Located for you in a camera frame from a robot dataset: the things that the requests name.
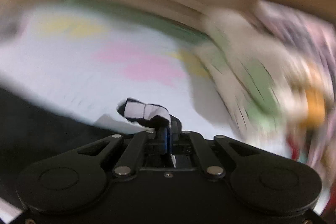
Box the floral bed sheet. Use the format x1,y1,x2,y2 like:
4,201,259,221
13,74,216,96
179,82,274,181
0,0,289,217

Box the black pants with white stripe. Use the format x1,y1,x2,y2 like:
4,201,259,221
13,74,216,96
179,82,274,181
0,87,174,212

